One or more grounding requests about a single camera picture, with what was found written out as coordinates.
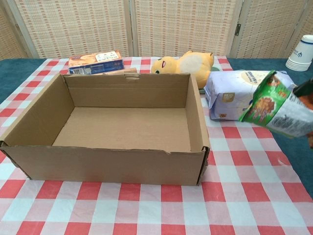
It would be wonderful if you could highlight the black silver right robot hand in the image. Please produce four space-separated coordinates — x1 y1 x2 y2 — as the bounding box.
292 78 313 149

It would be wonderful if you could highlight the green snack bag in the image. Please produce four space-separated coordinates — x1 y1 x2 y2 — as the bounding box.
238 70 313 139

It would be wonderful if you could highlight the pale purple tissue pack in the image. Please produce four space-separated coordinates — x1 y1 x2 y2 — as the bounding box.
203 70 298 121

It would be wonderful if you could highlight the open brown cardboard box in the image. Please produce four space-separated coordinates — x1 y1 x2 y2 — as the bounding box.
0 72 211 187

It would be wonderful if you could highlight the orange blue biscuit box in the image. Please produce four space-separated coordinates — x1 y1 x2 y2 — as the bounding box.
67 50 124 75

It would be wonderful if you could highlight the stack of white paper cups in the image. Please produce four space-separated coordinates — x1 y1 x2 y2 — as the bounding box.
285 34 313 72

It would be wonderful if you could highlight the teal table cloth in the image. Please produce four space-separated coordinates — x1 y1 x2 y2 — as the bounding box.
0 57 313 194

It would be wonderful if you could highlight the woven folding screen panel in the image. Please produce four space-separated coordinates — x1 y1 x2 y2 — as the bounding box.
232 0 313 59
9 0 134 59
0 0 32 61
129 0 243 57

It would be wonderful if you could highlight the light green plastic scoop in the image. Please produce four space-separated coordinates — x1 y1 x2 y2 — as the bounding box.
198 64 218 95

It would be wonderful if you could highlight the yellow plush toy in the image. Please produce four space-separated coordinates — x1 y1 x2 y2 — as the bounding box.
151 50 215 88

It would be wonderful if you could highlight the red white checkered tablecloth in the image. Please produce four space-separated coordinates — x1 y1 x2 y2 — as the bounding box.
0 56 313 235

